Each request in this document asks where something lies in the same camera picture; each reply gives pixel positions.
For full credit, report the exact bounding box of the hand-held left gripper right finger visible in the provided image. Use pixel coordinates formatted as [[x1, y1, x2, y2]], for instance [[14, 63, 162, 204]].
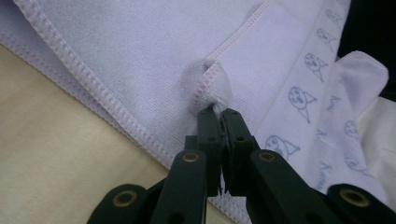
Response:
[[221, 107, 342, 224]]

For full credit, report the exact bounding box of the white cloth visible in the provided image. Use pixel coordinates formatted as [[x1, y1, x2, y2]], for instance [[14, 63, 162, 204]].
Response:
[[355, 96, 396, 203]]

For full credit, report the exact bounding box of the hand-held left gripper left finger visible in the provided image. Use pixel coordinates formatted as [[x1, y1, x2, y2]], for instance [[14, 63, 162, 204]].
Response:
[[149, 105, 224, 224]]

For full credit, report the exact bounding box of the lilac printed towel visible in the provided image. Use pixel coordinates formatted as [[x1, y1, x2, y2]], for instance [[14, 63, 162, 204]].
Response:
[[0, 0, 389, 224]]

